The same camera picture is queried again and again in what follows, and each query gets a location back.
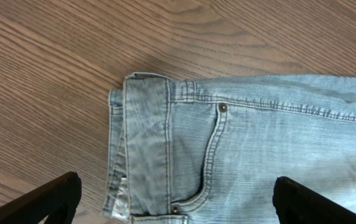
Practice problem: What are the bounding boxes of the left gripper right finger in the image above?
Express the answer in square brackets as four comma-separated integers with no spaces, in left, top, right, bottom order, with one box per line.
[273,176,356,224]

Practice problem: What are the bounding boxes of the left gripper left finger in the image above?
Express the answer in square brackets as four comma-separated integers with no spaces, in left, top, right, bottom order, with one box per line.
[0,172,82,224]

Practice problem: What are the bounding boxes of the light blue denim shorts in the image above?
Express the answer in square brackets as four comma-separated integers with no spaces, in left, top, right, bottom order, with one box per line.
[103,72,356,223]

